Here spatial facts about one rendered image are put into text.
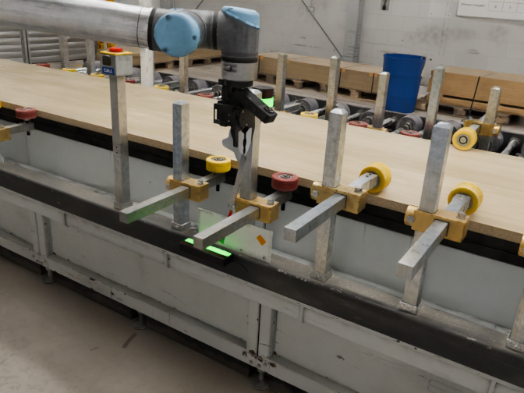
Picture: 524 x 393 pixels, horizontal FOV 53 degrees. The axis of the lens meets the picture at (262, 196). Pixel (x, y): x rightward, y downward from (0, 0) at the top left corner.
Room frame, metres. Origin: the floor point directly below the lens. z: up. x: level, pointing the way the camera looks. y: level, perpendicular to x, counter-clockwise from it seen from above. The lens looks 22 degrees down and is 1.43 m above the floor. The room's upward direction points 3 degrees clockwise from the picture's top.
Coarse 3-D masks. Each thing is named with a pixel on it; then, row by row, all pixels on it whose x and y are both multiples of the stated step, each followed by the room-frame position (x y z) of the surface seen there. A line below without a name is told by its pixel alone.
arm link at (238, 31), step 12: (228, 12) 1.29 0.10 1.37; (240, 12) 1.28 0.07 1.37; (252, 12) 1.29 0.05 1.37; (228, 24) 1.29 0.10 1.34; (240, 24) 1.28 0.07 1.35; (252, 24) 1.29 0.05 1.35; (228, 36) 1.28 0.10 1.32; (240, 36) 1.28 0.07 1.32; (252, 36) 1.29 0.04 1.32; (228, 48) 1.29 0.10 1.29; (240, 48) 1.28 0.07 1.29; (252, 48) 1.29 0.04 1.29; (228, 60) 1.29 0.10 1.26; (240, 60) 1.28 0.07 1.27; (252, 60) 1.29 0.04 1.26
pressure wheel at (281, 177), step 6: (276, 174) 1.50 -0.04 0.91; (282, 174) 1.51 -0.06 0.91; (288, 174) 1.51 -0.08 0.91; (294, 174) 1.51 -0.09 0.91; (276, 180) 1.46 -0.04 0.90; (282, 180) 1.45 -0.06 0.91; (288, 180) 1.45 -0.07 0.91; (294, 180) 1.46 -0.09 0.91; (276, 186) 1.46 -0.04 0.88; (282, 186) 1.45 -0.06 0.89; (288, 186) 1.45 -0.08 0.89; (294, 186) 1.46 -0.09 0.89; (282, 204) 1.49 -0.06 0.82; (282, 210) 1.48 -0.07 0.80
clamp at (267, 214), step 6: (240, 198) 1.38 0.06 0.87; (258, 198) 1.39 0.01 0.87; (264, 198) 1.39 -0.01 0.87; (240, 204) 1.38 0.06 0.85; (246, 204) 1.37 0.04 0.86; (252, 204) 1.36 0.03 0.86; (258, 204) 1.35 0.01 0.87; (264, 204) 1.35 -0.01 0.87; (276, 204) 1.35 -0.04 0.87; (240, 210) 1.38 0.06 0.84; (264, 210) 1.34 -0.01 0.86; (270, 210) 1.33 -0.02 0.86; (276, 210) 1.36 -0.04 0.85; (264, 216) 1.33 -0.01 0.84; (270, 216) 1.33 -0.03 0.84; (276, 216) 1.36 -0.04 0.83; (270, 222) 1.33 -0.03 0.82
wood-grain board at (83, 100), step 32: (0, 64) 3.28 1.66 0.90; (0, 96) 2.39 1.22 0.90; (32, 96) 2.42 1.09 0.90; (64, 96) 2.46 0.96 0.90; (96, 96) 2.51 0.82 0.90; (128, 96) 2.55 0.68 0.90; (160, 96) 2.59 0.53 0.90; (192, 96) 2.64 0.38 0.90; (96, 128) 1.98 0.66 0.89; (128, 128) 1.96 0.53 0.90; (160, 128) 1.98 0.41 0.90; (192, 128) 2.01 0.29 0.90; (224, 128) 2.04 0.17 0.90; (288, 128) 2.10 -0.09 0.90; (320, 128) 2.13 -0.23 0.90; (352, 128) 2.16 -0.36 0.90; (288, 160) 1.67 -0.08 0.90; (320, 160) 1.69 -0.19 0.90; (352, 160) 1.71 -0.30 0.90; (384, 160) 1.73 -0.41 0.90; (416, 160) 1.75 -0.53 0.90; (448, 160) 1.78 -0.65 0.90; (480, 160) 1.80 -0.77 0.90; (512, 160) 1.82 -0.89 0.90; (384, 192) 1.42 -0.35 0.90; (416, 192) 1.43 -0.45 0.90; (448, 192) 1.45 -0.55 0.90; (512, 192) 1.48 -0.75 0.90; (480, 224) 1.23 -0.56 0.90; (512, 224) 1.24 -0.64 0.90
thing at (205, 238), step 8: (280, 192) 1.47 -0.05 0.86; (288, 192) 1.48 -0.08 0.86; (280, 200) 1.44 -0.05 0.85; (288, 200) 1.48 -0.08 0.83; (248, 208) 1.34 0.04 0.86; (256, 208) 1.34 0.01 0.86; (232, 216) 1.28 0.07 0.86; (240, 216) 1.28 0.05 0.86; (248, 216) 1.30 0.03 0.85; (256, 216) 1.33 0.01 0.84; (216, 224) 1.22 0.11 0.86; (224, 224) 1.22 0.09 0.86; (232, 224) 1.24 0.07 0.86; (240, 224) 1.27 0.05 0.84; (200, 232) 1.17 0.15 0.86; (208, 232) 1.17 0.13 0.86; (216, 232) 1.18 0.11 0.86; (224, 232) 1.21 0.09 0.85; (200, 240) 1.13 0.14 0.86; (208, 240) 1.15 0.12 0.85; (216, 240) 1.18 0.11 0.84; (200, 248) 1.13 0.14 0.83
